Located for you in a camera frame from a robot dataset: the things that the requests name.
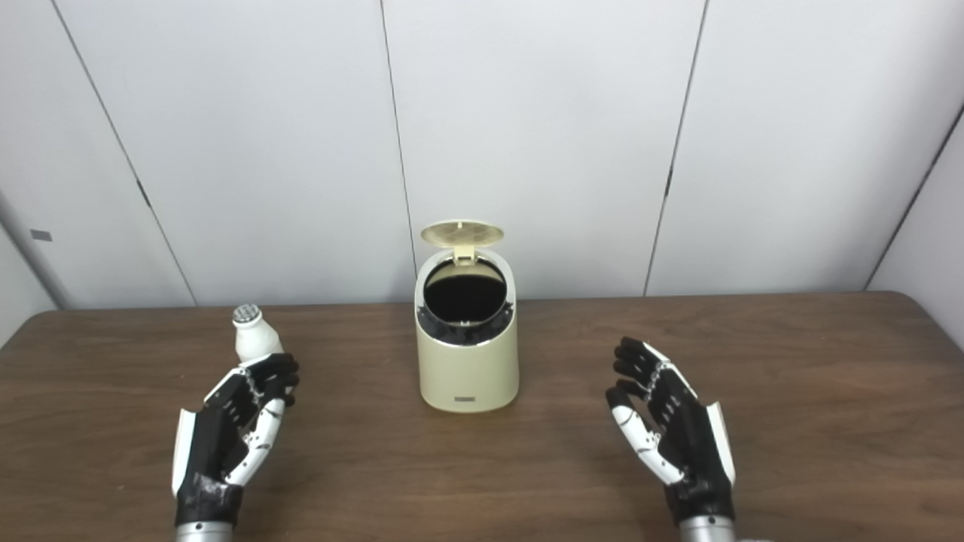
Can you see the small white plastic bottle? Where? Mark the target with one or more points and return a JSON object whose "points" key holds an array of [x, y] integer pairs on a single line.
{"points": [[256, 342]]}

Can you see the round cream bin lid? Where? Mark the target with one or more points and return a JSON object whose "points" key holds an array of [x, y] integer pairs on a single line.
{"points": [[462, 234]]}

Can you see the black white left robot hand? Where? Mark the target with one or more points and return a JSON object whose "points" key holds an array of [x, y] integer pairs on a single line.
{"points": [[211, 444]]}

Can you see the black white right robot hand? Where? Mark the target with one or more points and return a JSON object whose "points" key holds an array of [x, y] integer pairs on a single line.
{"points": [[693, 444]]}

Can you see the small grey wall tag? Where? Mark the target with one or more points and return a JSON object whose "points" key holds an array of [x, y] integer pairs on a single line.
{"points": [[41, 235]]}

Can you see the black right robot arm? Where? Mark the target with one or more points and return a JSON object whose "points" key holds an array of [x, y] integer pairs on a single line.
{"points": [[706, 531]]}

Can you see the cream-colored desktop bin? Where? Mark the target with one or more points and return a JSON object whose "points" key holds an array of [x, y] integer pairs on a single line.
{"points": [[467, 373]]}

